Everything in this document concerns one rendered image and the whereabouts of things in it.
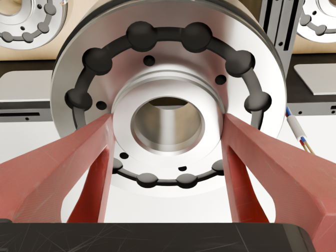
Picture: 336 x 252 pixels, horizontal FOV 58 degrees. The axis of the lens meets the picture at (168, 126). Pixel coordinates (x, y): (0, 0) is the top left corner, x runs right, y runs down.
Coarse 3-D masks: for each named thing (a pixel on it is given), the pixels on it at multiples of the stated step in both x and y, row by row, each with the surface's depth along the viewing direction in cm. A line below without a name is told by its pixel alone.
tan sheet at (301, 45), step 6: (294, 42) 33; (300, 42) 33; (306, 42) 33; (312, 42) 33; (318, 42) 33; (294, 48) 34; (300, 48) 34; (306, 48) 34; (312, 48) 34; (318, 48) 34; (324, 48) 34; (330, 48) 34
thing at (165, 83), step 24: (168, 72) 12; (120, 96) 12; (144, 96) 12; (168, 96) 12; (192, 96) 12; (216, 96) 12; (120, 120) 13; (216, 120) 12; (120, 144) 13; (144, 144) 13; (192, 144) 13; (216, 144) 13
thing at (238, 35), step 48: (144, 0) 10; (192, 0) 10; (96, 48) 12; (144, 48) 12; (192, 48) 12; (240, 48) 11; (96, 96) 12; (240, 96) 12; (144, 192) 16; (192, 192) 16
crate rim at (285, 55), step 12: (288, 0) 21; (300, 0) 21; (288, 12) 22; (300, 12) 22; (288, 24) 22; (276, 36) 23; (288, 36) 23; (276, 48) 23; (288, 48) 23; (288, 60) 24; (300, 108) 26; (312, 108) 26; (324, 108) 26
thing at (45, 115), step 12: (264, 0) 21; (276, 0) 21; (264, 12) 22; (276, 12) 22; (264, 24) 24; (276, 24) 22; (0, 108) 26; (12, 108) 26; (24, 108) 26; (36, 108) 26; (48, 108) 26; (168, 108) 26; (0, 120) 27; (12, 120) 27; (24, 120) 27; (36, 120) 27; (48, 120) 27
